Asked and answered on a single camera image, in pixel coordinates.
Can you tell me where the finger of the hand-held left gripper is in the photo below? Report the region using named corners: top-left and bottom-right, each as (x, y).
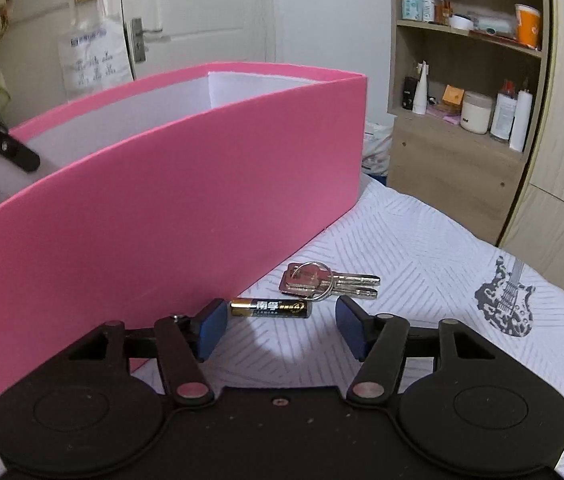
top-left (0, 110), bottom-right (42, 173)

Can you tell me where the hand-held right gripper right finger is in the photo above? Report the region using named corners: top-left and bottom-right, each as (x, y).
top-left (337, 294), bottom-right (497, 406)

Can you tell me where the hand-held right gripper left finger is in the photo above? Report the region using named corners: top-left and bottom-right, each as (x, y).
top-left (64, 297), bottom-right (229, 407)

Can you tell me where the black and gold battery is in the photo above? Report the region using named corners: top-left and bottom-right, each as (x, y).
top-left (230, 298), bottom-right (311, 320)

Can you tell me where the pink cardboard box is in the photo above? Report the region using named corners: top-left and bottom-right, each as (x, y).
top-left (0, 61), bottom-right (369, 403)

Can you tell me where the bunch of metal keys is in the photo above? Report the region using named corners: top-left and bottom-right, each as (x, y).
top-left (278, 260), bottom-right (379, 302)

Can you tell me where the patterned white bed sheet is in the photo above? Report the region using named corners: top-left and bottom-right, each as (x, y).
top-left (127, 172), bottom-right (564, 480)

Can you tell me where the white plastic bag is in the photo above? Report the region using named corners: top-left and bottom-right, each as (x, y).
top-left (58, 22), bottom-right (135, 96)

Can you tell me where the wooden bookshelf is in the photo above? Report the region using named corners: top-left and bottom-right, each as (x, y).
top-left (387, 0), bottom-right (552, 246)

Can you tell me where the white door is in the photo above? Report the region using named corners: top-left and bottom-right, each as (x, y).
top-left (119, 0), bottom-right (275, 81)

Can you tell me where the white tube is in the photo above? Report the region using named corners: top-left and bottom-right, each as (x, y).
top-left (412, 60), bottom-right (430, 114)

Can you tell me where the white jar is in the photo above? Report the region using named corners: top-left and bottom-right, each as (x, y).
top-left (460, 91), bottom-right (493, 135)

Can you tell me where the clear bottle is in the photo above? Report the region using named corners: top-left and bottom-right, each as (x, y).
top-left (490, 79), bottom-right (518, 143)

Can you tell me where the tall white bottle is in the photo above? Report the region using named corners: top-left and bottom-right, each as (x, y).
top-left (509, 89), bottom-right (533, 152)

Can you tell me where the wooden wardrobe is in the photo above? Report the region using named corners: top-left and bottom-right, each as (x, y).
top-left (499, 0), bottom-right (564, 316)

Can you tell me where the amber bottle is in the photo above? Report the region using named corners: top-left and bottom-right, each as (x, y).
top-left (434, 0), bottom-right (455, 26)

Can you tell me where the clear plastic package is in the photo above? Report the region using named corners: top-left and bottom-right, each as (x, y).
top-left (466, 10), bottom-right (517, 33)

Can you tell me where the orange paper cup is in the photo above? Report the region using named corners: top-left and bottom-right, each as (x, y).
top-left (514, 4), bottom-right (542, 49)

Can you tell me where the metal door handle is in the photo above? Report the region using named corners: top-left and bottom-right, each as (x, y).
top-left (129, 17), bottom-right (163, 64)

